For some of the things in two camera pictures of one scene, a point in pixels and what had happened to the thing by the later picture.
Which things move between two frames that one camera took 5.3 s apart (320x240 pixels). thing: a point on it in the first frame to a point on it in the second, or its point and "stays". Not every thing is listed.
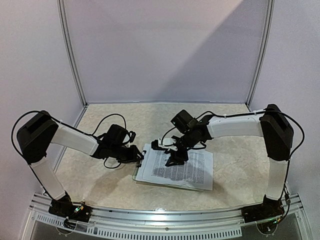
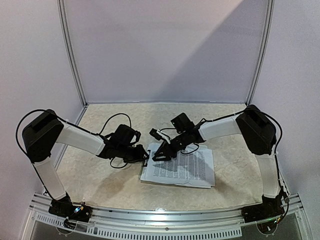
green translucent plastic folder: [134, 178] to [139, 175]
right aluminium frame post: [265, 47] stays
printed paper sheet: [197, 172] stays
